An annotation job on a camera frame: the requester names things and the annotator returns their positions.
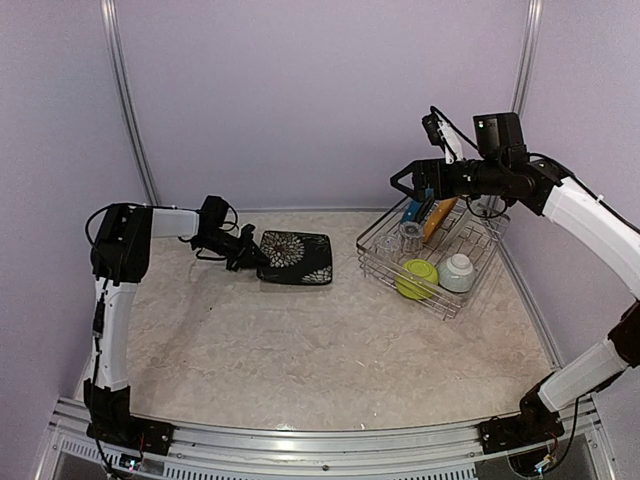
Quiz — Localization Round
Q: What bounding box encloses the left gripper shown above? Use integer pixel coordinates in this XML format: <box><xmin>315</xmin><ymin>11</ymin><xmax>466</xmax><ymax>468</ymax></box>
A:
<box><xmin>195</xmin><ymin>229</ymin><xmax>271</xmax><ymax>271</ymax></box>

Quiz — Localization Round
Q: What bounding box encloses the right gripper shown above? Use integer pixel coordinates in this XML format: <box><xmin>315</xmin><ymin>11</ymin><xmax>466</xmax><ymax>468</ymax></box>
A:
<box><xmin>393</xmin><ymin>156</ymin><xmax>508</xmax><ymax>200</ymax></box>

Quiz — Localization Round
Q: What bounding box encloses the orange polka dot plate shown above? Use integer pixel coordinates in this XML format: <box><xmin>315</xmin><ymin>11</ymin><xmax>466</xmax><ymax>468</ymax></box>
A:
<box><xmin>423</xmin><ymin>197</ymin><xmax>458</xmax><ymax>244</ymax></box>

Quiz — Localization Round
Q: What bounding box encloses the black floral square plate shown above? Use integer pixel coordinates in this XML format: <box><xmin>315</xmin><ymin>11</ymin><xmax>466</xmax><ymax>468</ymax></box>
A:
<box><xmin>256</xmin><ymin>230</ymin><xmax>333</xmax><ymax>286</ymax></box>

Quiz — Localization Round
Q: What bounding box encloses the pale green round plate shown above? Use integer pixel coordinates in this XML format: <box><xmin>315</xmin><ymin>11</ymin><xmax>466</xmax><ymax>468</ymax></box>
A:
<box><xmin>440</xmin><ymin>210</ymin><xmax>472</xmax><ymax>250</ymax></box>

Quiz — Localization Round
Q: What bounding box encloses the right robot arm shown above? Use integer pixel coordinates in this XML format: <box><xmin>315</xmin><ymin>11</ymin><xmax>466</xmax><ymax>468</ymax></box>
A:
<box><xmin>390</xmin><ymin>154</ymin><xmax>639</xmax><ymax>444</ymax></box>

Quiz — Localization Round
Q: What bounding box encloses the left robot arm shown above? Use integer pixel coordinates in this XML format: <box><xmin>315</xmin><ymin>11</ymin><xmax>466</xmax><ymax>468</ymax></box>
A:
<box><xmin>84</xmin><ymin>196</ymin><xmax>269</xmax><ymax>445</ymax></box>

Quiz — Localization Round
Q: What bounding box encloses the blue polka dot plate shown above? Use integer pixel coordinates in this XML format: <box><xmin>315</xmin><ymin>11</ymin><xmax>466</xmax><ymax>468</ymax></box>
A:
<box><xmin>401</xmin><ymin>200</ymin><xmax>425</xmax><ymax>223</ymax></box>

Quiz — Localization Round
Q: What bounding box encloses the clear glass cup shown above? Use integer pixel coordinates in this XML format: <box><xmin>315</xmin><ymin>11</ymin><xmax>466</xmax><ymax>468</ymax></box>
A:
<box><xmin>398</xmin><ymin>221</ymin><xmax>423</xmax><ymax>254</ymax></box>
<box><xmin>374</xmin><ymin>233</ymin><xmax>401</xmax><ymax>263</ymax></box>

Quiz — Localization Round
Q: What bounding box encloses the lime green bowl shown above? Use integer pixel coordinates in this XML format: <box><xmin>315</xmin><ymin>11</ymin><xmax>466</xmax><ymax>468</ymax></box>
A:
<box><xmin>395</xmin><ymin>258</ymin><xmax>439</xmax><ymax>300</ymax></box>

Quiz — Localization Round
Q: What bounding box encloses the white ribbed ceramic bowl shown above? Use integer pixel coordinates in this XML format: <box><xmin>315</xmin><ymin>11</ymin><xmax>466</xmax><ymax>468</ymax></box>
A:
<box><xmin>437</xmin><ymin>253</ymin><xmax>475</xmax><ymax>294</ymax></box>

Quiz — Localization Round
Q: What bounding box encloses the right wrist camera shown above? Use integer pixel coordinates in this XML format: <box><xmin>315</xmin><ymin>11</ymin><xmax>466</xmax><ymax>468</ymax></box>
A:
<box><xmin>421</xmin><ymin>106</ymin><xmax>464</xmax><ymax>164</ymax></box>

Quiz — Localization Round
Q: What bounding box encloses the wire dish rack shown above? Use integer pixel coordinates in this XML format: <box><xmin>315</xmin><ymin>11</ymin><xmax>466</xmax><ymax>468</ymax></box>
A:
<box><xmin>356</xmin><ymin>197</ymin><xmax>510</xmax><ymax>319</ymax></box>

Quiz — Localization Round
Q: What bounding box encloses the aluminium frame rail back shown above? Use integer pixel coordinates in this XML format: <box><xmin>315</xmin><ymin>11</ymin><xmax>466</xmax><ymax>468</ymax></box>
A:
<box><xmin>238</xmin><ymin>207</ymin><xmax>389</xmax><ymax>215</ymax></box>

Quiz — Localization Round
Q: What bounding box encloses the aluminium frame post left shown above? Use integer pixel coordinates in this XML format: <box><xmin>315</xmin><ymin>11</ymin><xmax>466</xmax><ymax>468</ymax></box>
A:
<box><xmin>100</xmin><ymin>0</ymin><xmax>161</xmax><ymax>205</ymax></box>

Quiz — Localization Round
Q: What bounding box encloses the aluminium frame post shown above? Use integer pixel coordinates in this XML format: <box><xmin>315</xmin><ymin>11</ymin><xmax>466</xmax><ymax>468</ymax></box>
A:
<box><xmin>100</xmin><ymin>0</ymin><xmax>161</xmax><ymax>205</ymax></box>
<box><xmin>511</xmin><ymin>0</ymin><xmax>544</xmax><ymax>117</ymax></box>

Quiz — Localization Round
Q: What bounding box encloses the aluminium frame post right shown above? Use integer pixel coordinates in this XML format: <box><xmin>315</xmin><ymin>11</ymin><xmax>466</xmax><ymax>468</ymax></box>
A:
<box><xmin>511</xmin><ymin>0</ymin><xmax>544</xmax><ymax>117</ymax></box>

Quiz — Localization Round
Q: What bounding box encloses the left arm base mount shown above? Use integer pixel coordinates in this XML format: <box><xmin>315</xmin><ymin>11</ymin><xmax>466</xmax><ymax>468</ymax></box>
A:
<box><xmin>87</xmin><ymin>416</ymin><xmax>176</xmax><ymax>456</ymax></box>

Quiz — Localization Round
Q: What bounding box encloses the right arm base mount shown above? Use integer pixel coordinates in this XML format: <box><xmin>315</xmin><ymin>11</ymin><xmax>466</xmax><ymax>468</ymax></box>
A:
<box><xmin>477</xmin><ymin>414</ymin><xmax>565</xmax><ymax>455</ymax></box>

